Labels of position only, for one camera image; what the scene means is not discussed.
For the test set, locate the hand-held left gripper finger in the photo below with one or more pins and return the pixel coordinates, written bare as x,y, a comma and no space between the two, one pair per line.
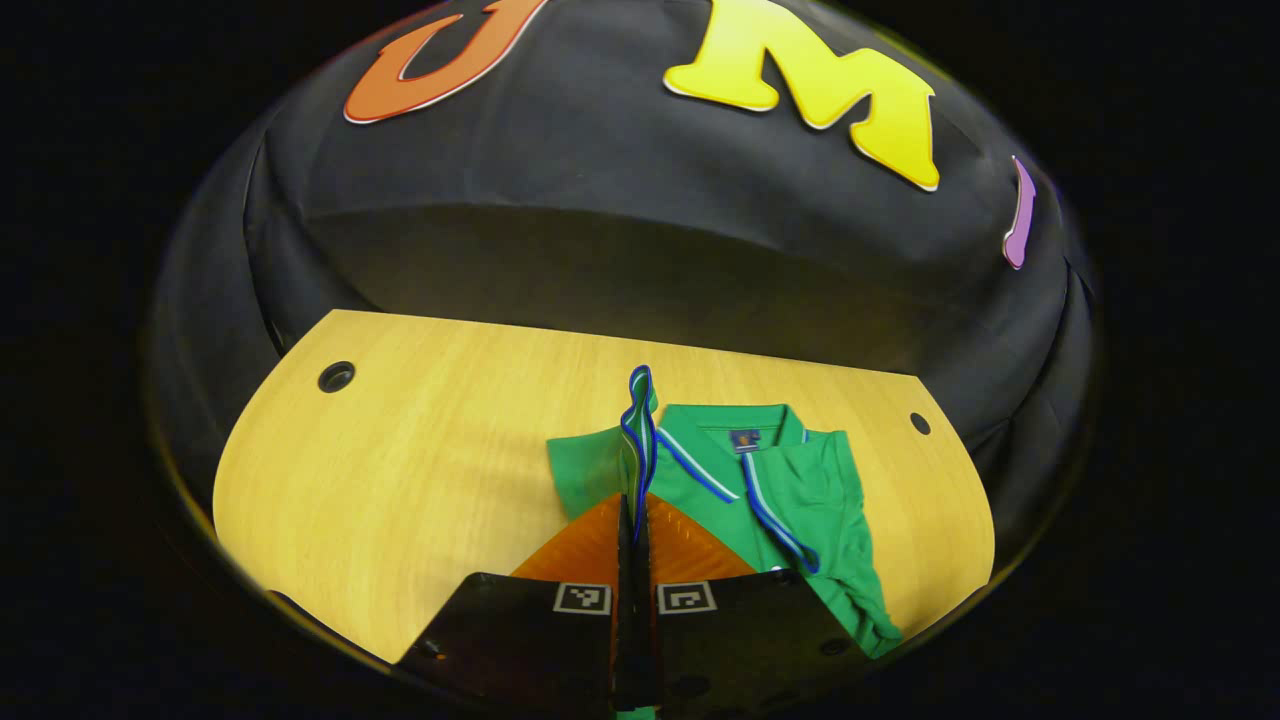
625,640
646,640

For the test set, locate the green T-shirt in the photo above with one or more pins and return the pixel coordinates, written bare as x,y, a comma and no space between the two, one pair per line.
800,500

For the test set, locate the black desk grommet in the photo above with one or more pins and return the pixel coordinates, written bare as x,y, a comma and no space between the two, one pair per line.
336,377
920,423

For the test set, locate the black backdrop cloth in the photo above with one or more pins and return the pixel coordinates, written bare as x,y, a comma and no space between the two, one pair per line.
650,230

